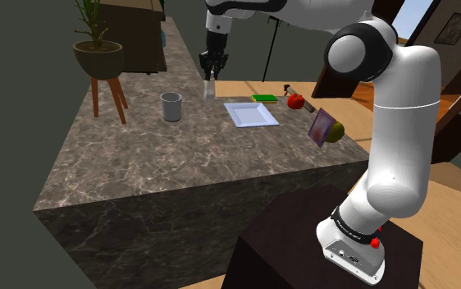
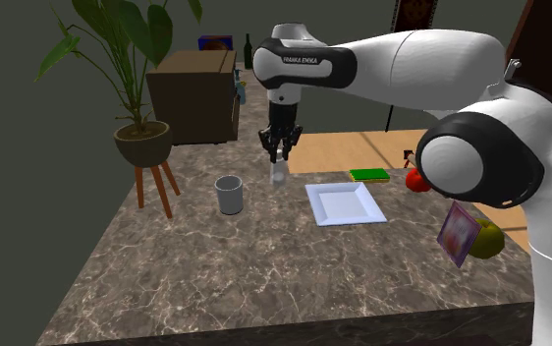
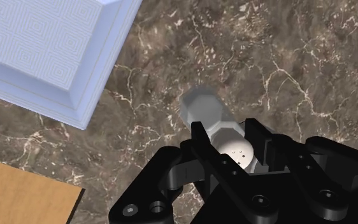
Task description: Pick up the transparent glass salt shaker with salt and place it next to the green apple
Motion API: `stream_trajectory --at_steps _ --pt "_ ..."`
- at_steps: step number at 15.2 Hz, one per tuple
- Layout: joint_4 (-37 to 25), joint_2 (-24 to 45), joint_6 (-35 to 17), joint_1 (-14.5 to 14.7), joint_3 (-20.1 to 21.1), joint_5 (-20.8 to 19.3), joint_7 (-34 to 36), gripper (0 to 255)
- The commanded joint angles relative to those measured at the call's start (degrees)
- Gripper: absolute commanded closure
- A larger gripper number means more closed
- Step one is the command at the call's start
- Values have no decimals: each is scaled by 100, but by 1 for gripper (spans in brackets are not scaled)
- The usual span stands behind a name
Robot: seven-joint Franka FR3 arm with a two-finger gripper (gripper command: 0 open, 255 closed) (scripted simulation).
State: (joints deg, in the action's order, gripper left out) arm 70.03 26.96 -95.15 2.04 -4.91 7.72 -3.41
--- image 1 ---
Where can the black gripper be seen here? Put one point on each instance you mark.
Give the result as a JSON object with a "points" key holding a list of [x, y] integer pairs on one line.
{"points": [[216, 42]]}

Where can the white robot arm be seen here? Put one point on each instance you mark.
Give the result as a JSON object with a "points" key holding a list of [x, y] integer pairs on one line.
{"points": [[404, 132]]}

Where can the clear drinking glass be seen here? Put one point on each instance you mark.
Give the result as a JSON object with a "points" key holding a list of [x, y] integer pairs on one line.
{"points": [[209, 90]]}

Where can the thin black lamp pole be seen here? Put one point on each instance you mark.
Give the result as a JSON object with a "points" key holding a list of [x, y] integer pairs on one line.
{"points": [[271, 50]]}

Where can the grey cup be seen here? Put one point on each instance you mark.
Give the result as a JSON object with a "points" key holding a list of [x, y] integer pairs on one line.
{"points": [[171, 107]]}

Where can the green and yellow sponge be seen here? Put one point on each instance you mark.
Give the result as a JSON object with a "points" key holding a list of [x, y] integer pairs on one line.
{"points": [[265, 98]]}

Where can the white square plate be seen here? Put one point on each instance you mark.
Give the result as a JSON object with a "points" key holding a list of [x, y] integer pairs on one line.
{"points": [[250, 115]]}

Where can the dark wooden cabinet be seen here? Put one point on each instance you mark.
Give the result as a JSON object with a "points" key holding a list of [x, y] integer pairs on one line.
{"points": [[134, 36]]}

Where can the red tomato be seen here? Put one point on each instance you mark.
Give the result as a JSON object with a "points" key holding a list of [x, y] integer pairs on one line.
{"points": [[295, 101]]}

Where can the wooden rolling pin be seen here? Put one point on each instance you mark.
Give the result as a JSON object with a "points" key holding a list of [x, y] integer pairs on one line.
{"points": [[309, 106]]}

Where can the potted plant on wooden stand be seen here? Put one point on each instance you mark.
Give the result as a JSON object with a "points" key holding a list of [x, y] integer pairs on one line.
{"points": [[99, 60]]}

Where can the yellow-green fruit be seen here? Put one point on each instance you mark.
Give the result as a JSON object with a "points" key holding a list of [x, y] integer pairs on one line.
{"points": [[337, 133]]}

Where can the dark robot stand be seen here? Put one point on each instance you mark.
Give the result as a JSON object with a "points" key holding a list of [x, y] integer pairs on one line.
{"points": [[294, 240]]}

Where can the framed wall picture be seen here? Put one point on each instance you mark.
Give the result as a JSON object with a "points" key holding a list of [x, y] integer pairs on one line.
{"points": [[454, 28]]}

